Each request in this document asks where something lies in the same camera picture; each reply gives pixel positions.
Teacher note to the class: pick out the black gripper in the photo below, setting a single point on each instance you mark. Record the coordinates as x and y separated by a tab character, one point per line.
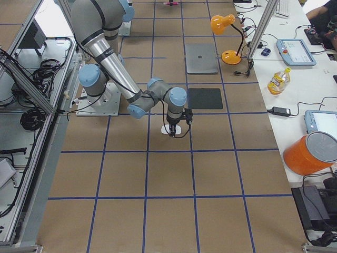
172	124

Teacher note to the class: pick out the pink marker pen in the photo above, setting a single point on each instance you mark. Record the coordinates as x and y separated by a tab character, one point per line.
167	3

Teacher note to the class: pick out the white computer mouse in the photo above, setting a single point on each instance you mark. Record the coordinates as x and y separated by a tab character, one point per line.
164	129

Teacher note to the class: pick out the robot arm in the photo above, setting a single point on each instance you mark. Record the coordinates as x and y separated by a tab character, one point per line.
96	25
129	10

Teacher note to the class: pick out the black mousepad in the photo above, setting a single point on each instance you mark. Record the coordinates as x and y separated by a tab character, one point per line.
205	98

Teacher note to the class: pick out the silver laptop notebook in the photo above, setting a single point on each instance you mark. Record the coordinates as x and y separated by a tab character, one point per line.
201	59

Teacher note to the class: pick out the small blue device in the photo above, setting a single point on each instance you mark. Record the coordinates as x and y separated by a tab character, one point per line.
266	52

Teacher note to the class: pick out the black power adapter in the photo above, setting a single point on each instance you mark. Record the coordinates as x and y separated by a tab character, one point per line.
279	111

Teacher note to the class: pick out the white keyboard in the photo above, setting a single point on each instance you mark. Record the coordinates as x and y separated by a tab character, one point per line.
282	9

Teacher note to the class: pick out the yellow drink bottle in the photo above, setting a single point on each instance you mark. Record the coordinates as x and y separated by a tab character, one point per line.
279	81

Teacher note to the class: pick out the blue teach pendant far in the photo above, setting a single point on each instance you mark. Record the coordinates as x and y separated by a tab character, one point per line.
294	52

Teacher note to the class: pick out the blue teach pendant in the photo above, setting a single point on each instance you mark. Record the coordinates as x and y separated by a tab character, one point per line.
323	121
294	52

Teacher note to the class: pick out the orange bucket with lid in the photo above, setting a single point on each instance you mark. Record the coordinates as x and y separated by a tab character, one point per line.
312	153

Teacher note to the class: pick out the blue teach pendant near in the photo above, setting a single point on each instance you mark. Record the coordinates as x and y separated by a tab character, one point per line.
323	121

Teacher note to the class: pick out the person in dark clothes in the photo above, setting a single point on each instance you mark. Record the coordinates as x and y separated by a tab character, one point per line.
319	18

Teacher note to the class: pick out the black box on desk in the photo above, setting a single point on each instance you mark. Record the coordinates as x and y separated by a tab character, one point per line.
311	209

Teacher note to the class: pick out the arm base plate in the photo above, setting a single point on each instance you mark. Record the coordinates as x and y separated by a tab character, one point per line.
125	29
108	104

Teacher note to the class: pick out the aluminium frame post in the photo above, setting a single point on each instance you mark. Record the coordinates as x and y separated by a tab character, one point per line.
265	18

